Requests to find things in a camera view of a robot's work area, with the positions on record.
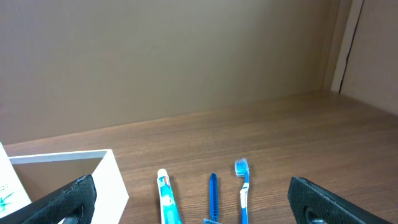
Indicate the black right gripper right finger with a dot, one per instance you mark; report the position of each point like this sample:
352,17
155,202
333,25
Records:
311,203

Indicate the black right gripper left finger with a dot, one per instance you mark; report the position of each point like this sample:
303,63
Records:
73,203

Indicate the white cardboard box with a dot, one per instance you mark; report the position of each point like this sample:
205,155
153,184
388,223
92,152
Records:
41,174

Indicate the white floral lotion tube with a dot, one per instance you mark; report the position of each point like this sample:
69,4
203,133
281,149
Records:
12,193

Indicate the blue white toothbrush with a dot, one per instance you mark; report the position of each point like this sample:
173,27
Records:
242,170

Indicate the teal toothpaste tube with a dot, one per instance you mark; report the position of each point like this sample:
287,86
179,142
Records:
168,206

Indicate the blue disposable razor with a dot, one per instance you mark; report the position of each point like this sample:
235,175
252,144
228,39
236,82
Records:
213,201

